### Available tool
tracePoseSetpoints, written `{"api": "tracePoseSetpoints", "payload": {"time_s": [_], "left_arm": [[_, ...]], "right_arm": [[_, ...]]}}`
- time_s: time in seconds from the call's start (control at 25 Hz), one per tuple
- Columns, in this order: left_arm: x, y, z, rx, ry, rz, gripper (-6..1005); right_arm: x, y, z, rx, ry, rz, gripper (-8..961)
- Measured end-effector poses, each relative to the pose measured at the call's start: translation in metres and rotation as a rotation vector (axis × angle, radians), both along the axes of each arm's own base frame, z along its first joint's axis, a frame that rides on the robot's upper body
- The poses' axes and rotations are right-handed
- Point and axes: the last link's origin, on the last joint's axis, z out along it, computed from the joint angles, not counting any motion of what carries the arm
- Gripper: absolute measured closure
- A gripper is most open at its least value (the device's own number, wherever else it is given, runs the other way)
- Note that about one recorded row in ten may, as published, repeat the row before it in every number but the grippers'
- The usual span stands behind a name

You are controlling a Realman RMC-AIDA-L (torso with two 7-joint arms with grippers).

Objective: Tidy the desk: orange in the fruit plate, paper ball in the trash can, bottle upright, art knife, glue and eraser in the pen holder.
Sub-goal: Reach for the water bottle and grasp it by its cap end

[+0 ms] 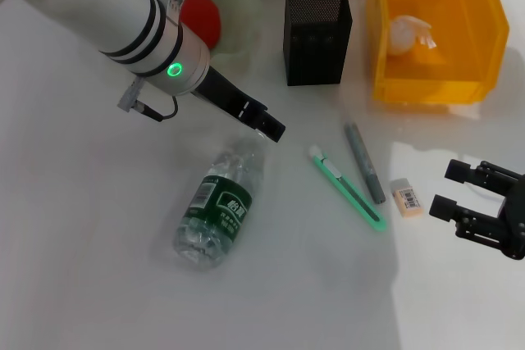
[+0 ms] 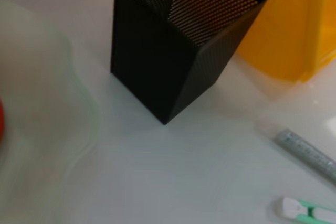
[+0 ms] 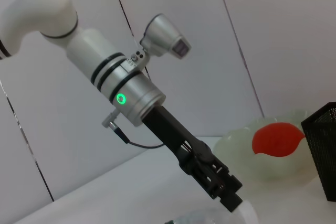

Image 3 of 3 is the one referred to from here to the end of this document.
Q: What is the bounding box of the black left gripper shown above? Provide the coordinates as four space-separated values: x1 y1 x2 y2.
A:
141 104 244 213

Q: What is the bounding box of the clear plastic water bottle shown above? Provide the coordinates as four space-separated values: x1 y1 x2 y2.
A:
164 199 260 224

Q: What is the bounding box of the green glass fruit bowl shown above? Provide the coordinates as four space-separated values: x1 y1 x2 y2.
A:
214 108 320 183

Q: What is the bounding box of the black mesh pen holder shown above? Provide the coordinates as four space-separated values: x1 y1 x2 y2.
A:
300 101 336 202

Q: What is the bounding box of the left gripper plug and cable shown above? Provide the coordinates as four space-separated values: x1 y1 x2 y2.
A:
101 113 165 149

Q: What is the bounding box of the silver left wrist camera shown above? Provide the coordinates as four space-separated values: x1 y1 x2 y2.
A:
121 13 192 73

